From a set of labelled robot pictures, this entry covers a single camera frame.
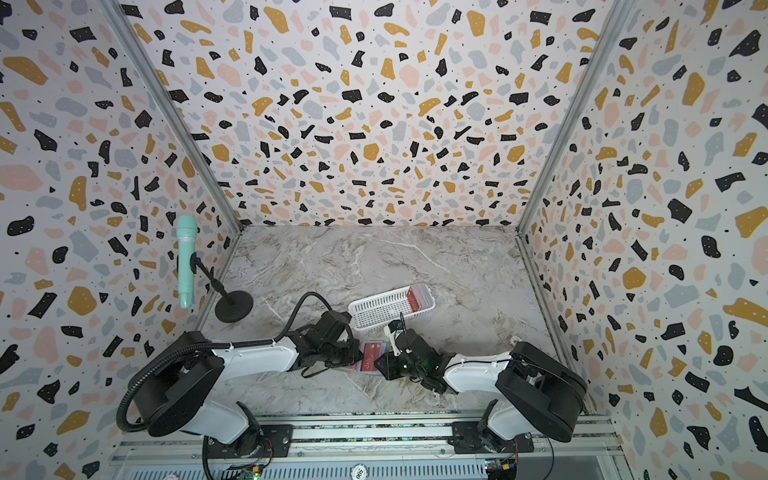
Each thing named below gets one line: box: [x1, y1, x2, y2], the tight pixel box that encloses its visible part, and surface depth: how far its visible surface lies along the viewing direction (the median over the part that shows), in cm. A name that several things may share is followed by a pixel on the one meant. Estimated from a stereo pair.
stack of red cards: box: [406, 284, 434, 312], surface depth 98 cm
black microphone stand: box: [190, 252, 254, 323], surface depth 97 cm
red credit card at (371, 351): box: [360, 342, 382, 371], surface depth 89 cm
